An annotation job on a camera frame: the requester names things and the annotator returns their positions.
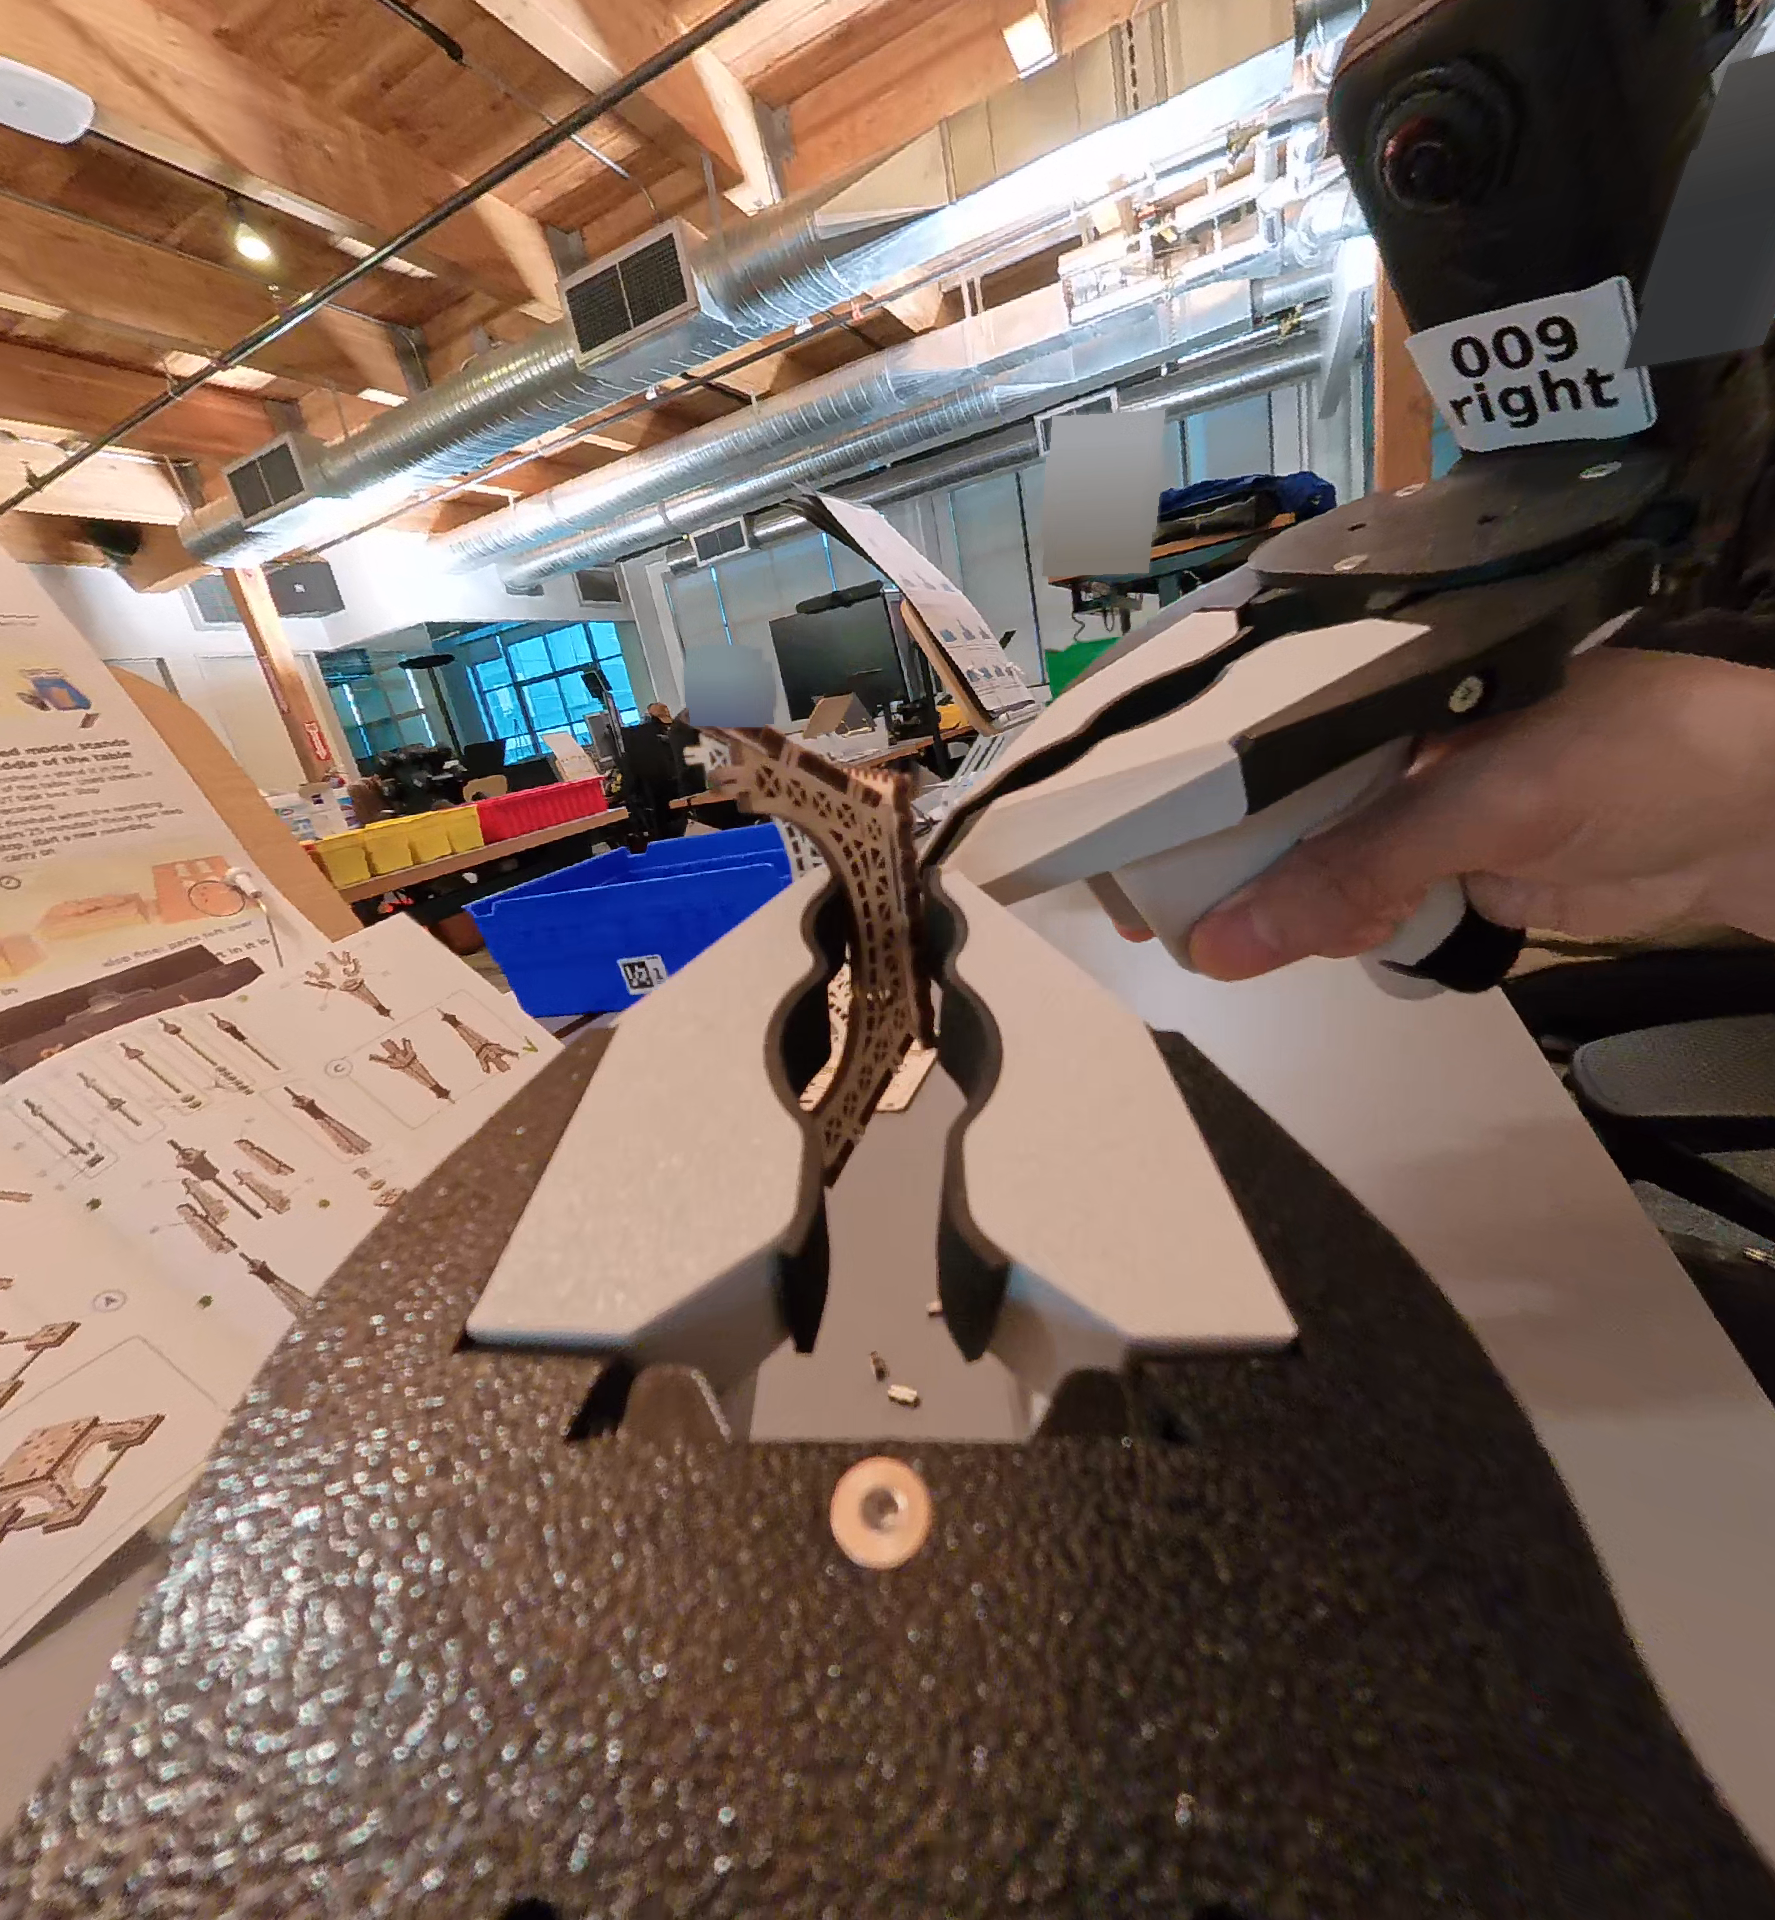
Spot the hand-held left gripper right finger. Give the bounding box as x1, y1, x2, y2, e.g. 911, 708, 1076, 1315
920, 868, 1301, 1418

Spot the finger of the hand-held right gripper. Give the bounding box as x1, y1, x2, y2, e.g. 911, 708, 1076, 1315
947, 621, 1434, 907
913, 572, 1261, 878

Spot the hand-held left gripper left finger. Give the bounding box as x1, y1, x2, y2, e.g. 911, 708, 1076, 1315
462, 874, 839, 1411

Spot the wooden tower base model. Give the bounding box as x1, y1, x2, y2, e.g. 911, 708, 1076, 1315
684, 723, 934, 1190

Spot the standing desk with blue legs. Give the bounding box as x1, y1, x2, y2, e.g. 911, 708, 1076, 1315
1063, 517, 1277, 630

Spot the grey desk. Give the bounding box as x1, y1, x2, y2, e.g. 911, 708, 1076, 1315
0, 878, 1775, 1920

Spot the person's right hand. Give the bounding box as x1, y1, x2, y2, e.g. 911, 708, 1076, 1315
1188, 643, 1775, 985

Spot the blue jacket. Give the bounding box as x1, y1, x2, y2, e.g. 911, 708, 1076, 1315
1156, 472, 1345, 528

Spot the poster on white stand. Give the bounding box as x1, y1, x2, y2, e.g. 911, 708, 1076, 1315
802, 488, 1041, 741

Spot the blue bin with marker tag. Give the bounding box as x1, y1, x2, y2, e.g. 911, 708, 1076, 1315
464, 817, 802, 1026

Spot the wooden beam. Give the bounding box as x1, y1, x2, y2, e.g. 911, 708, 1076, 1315
1361, 270, 1440, 497

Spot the black monitor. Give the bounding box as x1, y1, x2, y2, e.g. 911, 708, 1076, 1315
768, 588, 911, 723

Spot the yellow plastic bin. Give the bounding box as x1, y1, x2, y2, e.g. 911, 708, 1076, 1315
309, 808, 487, 887

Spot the white instruction booklet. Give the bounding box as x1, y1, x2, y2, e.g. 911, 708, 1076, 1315
0, 911, 571, 1719

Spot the cardboard backing board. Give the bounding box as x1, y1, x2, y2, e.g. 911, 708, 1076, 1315
112, 663, 367, 940

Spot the black mesh office chair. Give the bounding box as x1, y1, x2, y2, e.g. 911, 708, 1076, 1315
1504, 959, 1775, 1279

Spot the large instruction poster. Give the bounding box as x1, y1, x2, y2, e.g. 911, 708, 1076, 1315
0, 472, 303, 1119

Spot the silver air duct with vents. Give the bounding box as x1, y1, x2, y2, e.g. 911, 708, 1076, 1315
177, 131, 1366, 568

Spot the wooden post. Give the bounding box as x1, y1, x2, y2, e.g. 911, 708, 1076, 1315
218, 558, 327, 787

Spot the white wireless access point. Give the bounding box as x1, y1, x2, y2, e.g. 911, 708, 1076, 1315
0, 53, 99, 148

